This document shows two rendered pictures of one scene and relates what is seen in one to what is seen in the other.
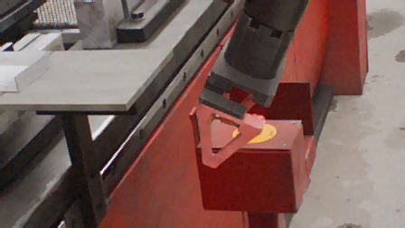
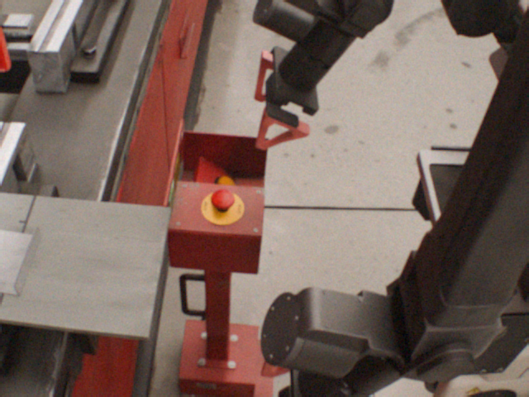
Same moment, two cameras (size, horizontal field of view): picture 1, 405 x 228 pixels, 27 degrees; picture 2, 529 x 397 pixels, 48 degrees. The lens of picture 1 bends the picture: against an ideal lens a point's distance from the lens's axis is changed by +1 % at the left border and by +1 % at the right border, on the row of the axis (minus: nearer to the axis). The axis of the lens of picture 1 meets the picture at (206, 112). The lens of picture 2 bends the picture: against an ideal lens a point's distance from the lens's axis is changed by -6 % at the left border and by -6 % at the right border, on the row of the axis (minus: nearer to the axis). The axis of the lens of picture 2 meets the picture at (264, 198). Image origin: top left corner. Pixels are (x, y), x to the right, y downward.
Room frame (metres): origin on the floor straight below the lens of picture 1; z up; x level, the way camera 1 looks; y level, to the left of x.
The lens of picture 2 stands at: (0.60, 0.10, 1.61)
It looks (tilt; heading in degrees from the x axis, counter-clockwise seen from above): 51 degrees down; 339
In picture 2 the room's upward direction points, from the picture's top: 6 degrees clockwise
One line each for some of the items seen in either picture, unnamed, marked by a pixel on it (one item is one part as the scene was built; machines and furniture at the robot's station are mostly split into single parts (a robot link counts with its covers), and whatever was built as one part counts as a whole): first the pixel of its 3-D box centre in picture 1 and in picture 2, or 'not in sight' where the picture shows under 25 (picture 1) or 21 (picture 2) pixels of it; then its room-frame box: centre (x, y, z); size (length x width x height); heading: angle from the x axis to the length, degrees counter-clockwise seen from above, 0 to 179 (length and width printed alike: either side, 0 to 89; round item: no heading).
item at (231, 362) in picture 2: not in sight; (217, 350); (1.28, -0.08, 0.13); 0.10 x 0.10 x 0.01; 71
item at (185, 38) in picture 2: not in sight; (187, 32); (2.00, -0.16, 0.59); 0.15 x 0.02 x 0.07; 161
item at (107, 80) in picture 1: (58, 78); (53, 259); (1.04, 0.19, 1.00); 0.26 x 0.18 x 0.01; 71
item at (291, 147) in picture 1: (257, 137); (219, 197); (1.28, -0.08, 0.75); 0.20 x 0.16 x 0.18; 161
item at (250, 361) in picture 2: not in sight; (229, 361); (1.27, -0.11, 0.06); 0.25 x 0.20 x 0.12; 71
